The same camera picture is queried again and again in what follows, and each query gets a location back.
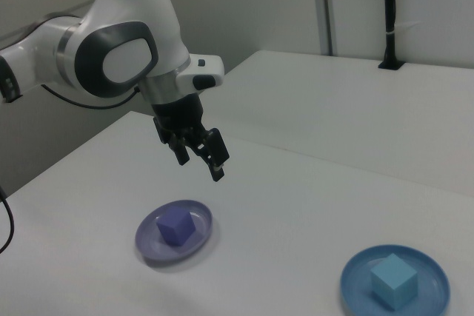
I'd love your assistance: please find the purple plate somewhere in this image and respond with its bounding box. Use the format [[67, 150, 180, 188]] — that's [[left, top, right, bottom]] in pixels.
[[135, 199, 215, 267]]

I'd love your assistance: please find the purple cube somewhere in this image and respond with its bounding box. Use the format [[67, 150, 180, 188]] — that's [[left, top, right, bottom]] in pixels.
[[155, 209, 196, 247]]

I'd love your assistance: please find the light blue cube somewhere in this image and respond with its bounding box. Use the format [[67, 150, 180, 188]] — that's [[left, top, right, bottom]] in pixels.
[[370, 252, 418, 312]]

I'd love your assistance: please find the blue plate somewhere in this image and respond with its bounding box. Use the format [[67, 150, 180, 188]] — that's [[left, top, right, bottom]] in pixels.
[[339, 243, 452, 316]]

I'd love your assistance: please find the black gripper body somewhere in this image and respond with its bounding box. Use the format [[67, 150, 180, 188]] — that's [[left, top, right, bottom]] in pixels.
[[150, 93, 208, 144]]

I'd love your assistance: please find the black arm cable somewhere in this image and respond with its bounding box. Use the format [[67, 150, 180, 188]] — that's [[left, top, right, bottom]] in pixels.
[[0, 84, 140, 255]]

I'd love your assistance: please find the black pole stand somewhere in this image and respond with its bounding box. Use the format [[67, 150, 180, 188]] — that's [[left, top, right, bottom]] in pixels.
[[377, 0, 405, 71]]

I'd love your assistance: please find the grey partition post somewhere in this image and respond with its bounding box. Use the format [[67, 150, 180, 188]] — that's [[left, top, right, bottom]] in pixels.
[[310, 0, 338, 56]]

